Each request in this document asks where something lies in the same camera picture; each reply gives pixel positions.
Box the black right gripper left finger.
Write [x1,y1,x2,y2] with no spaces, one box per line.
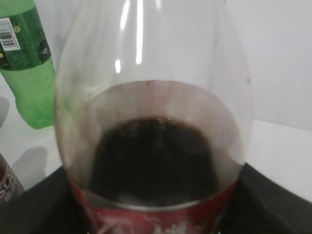
[0,167,92,234]

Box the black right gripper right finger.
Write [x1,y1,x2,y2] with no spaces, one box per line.
[220,164,312,234]

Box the cola bottle red label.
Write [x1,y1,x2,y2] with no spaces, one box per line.
[54,0,253,234]

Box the brown sauce bottle cream cap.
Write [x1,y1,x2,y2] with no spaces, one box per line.
[0,155,24,204]

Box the green soda bottle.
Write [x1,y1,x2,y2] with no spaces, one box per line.
[0,0,55,129]

